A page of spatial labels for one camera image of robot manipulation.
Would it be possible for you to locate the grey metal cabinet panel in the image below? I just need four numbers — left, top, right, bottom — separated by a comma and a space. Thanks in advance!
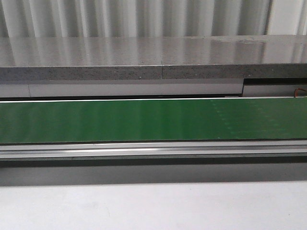
0, 78, 307, 98

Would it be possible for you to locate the grey stone counter slab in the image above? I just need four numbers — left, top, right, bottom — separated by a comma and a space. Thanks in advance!
0, 35, 307, 81

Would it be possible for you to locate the green conveyor belt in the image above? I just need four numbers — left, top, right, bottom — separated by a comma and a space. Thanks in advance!
0, 98, 307, 144

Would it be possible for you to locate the white pleated curtain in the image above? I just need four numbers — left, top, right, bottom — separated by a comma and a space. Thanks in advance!
0, 0, 307, 37

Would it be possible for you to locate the aluminium conveyor frame rail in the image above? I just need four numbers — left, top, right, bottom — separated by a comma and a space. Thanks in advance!
0, 139, 307, 160

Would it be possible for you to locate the red wire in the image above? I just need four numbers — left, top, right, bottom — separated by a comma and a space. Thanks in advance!
292, 88, 307, 98

